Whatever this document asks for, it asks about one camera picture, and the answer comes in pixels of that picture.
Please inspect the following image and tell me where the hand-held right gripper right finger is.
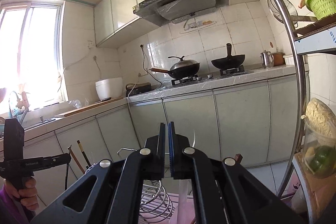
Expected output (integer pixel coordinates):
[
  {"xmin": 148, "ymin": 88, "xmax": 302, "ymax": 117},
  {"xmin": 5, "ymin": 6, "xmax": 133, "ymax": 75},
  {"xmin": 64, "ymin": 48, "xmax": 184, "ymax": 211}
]
[{"xmin": 168, "ymin": 122, "xmax": 306, "ymax": 224}]

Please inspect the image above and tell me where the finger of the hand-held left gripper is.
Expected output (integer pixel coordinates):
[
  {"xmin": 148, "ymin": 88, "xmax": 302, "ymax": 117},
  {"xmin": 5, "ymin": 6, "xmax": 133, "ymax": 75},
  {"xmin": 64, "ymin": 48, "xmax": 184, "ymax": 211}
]
[{"xmin": 0, "ymin": 154, "xmax": 72, "ymax": 171}]

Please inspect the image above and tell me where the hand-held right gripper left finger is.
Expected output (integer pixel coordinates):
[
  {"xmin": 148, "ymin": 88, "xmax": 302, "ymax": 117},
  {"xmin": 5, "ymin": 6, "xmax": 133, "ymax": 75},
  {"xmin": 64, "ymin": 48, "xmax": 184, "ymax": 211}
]
[{"xmin": 30, "ymin": 122, "xmax": 166, "ymax": 224}]

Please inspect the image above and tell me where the steel wire utensil rack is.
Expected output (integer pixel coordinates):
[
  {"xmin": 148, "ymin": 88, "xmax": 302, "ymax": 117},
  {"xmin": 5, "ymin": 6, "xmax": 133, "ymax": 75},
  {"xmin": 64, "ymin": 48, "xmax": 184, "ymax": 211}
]
[{"xmin": 117, "ymin": 148, "xmax": 176, "ymax": 224}]

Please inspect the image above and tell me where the pink plastic utensil cup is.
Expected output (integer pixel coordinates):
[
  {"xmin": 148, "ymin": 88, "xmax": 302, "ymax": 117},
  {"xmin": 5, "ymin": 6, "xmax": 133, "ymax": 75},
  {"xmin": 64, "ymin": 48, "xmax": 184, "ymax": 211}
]
[{"xmin": 165, "ymin": 191, "xmax": 200, "ymax": 224}]

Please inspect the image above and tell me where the person's left forearm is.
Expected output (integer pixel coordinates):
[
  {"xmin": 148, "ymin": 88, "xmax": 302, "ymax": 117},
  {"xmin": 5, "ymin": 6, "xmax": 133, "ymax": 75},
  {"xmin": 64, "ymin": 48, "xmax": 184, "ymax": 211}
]
[{"xmin": 0, "ymin": 183, "xmax": 28, "ymax": 224}]

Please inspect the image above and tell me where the person's left hand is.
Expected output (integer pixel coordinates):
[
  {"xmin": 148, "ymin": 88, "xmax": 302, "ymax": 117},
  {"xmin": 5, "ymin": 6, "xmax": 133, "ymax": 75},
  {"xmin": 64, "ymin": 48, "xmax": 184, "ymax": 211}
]
[{"xmin": 5, "ymin": 177, "xmax": 39, "ymax": 208}]

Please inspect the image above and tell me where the sink faucet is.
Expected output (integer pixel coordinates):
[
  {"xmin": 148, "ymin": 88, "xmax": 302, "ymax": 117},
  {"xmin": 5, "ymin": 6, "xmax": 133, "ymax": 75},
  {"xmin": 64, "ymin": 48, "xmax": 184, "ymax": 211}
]
[{"xmin": 9, "ymin": 91, "xmax": 29, "ymax": 125}]

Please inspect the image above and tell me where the black countertop appliance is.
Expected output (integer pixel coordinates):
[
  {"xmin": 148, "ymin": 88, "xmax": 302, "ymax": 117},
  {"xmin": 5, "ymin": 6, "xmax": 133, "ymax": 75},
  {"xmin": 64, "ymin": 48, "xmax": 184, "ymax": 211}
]
[{"xmin": 125, "ymin": 82, "xmax": 152, "ymax": 97}]

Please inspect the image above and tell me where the wooden cutting board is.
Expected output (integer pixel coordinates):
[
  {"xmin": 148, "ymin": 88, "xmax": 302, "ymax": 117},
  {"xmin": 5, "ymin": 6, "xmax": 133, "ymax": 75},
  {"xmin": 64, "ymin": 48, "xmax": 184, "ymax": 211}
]
[{"xmin": 54, "ymin": 97, "xmax": 125, "ymax": 118}]

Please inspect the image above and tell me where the white rice cooker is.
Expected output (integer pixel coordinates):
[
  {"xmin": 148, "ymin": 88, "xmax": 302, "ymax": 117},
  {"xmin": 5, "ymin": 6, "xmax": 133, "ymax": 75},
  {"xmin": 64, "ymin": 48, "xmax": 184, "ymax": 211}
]
[{"xmin": 95, "ymin": 77, "xmax": 124, "ymax": 102}]

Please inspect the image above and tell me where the gas stove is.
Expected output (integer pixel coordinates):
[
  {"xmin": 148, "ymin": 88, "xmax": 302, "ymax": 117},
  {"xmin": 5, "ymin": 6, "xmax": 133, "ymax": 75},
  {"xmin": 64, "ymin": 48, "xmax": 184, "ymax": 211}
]
[{"xmin": 171, "ymin": 68, "xmax": 254, "ymax": 86}]

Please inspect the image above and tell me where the steel wok lid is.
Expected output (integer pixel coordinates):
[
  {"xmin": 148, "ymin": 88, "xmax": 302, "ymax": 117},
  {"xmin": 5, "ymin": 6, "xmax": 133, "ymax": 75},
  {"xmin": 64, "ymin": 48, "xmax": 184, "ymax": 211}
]
[{"xmin": 168, "ymin": 56, "xmax": 201, "ymax": 73}]

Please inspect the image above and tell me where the window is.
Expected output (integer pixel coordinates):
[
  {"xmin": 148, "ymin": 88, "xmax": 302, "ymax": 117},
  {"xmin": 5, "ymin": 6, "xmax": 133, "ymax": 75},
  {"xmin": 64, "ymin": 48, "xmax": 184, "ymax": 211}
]
[{"xmin": 0, "ymin": 0, "xmax": 66, "ymax": 114}]

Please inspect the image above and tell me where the black wok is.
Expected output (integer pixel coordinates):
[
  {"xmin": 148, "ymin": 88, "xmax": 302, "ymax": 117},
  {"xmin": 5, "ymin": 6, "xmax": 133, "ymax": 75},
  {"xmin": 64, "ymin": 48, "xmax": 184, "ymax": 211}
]
[{"xmin": 211, "ymin": 43, "xmax": 246, "ymax": 70}]

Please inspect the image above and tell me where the steel kettle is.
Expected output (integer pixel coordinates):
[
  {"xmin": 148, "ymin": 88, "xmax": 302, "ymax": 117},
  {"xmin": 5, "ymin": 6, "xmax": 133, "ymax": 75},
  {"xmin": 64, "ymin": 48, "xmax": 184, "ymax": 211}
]
[{"xmin": 260, "ymin": 50, "xmax": 274, "ymax": 68}]

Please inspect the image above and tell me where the white plastic bag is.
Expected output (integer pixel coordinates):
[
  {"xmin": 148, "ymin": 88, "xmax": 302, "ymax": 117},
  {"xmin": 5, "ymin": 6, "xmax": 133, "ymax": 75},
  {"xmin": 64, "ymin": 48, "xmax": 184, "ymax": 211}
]
[{"xmin": 290, "ymin": 182, "xmax": 311, "ymax": 214}]

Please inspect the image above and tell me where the orange vegetable piece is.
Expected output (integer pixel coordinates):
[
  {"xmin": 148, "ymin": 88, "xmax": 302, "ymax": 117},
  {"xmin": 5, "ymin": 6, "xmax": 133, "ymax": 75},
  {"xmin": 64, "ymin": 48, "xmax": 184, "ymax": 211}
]
[{"xmin": 305, "ymin": 147, "xmax": 316, "ymax": 162}]

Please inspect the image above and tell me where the brown ceramic pot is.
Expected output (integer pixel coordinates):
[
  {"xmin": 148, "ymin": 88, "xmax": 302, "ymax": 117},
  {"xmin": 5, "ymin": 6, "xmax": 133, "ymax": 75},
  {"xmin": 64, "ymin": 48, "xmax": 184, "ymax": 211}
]
[{"xmin": 273, "ymin": 52, "xmax": 285, "ymax": 67}]

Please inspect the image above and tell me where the clear plastic container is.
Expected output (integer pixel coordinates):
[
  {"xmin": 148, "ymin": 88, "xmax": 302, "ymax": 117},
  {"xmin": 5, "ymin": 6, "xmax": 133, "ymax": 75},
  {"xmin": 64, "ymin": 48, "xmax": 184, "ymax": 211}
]
[{"xmin": 301, "ymin": 115, "xmax": 336, "ymax": 179}]

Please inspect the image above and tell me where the metal shelf rack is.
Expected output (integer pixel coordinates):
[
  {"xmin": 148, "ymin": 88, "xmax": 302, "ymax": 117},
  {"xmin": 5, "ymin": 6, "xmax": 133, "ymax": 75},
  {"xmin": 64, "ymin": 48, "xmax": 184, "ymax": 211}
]
[{"xmin": 238, "ymin": 0, "xmax": 336, "ymax": 201}]

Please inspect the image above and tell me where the range hood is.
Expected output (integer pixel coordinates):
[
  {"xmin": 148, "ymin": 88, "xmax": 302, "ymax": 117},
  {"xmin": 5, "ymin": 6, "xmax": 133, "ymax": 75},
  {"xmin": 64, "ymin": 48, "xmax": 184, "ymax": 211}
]
[{"xmin": 133, "ymin": 0, "xmax": 228, "ymax": 28}]

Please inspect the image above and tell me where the cardboard shelf liner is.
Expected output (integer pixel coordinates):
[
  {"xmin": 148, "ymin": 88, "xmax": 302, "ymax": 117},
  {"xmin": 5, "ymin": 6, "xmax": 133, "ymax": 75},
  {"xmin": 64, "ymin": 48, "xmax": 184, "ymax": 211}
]
[
  {"xmin": 293, "ymin": 14, "xmax": 336, "ymax": 41},
  {"xmin": 293, "ymin": 153, "xmax": 336, "ymax": 217}
]

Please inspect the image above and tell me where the napa cabbage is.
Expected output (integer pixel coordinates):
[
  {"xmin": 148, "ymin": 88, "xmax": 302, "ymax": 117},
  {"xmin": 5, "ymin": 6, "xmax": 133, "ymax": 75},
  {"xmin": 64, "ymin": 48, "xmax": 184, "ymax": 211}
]
[{"xmin": 306, "ymin": 98, "xmax": 336, "ymax": 139}]

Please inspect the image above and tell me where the green plastic basket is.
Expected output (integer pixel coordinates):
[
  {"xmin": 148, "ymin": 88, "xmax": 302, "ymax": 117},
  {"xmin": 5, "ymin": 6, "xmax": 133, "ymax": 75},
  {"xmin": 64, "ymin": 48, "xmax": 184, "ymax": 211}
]
[{"xmin": 306, "ymin": 0, "xmax": 336, "ymax": 20}]

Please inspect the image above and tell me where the white power cable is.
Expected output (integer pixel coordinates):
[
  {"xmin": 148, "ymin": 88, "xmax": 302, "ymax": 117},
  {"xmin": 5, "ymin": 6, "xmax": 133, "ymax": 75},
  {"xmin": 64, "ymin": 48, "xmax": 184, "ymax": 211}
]
[{"xmin": 127, "ymin": 84, "xmax": 140, "ymax": 146}]

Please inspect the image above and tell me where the wok with wooden handle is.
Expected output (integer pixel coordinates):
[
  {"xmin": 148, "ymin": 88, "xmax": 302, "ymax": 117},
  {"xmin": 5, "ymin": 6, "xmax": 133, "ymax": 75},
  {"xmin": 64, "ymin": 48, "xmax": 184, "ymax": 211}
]
[{"xmin": 148, "ymin": 63, "xmax": 201, "ymax": 79}]

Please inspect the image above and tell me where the black power cord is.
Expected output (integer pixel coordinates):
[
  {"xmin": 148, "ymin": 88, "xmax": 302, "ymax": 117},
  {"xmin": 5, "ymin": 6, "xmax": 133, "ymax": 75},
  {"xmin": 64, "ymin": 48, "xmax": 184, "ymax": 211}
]
[{"xmin": 140, "ymin": 44, "xmax": 164, "ymax": 88}]

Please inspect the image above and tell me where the glass wall shelf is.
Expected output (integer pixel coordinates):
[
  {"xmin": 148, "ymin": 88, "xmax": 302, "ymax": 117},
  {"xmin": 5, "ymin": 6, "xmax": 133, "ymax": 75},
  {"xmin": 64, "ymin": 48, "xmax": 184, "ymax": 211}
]
[{"xmin": 179, "ymin": 20, "xmax": 218, "ymax": 34}]

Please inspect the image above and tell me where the wall fan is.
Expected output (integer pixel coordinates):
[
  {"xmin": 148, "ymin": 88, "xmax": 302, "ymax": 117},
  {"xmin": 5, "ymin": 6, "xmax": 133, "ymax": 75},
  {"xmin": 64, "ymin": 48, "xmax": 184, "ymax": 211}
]
[{"xmin": 267, "ymin": 0, "xmax": 299, "ymax": 28}]

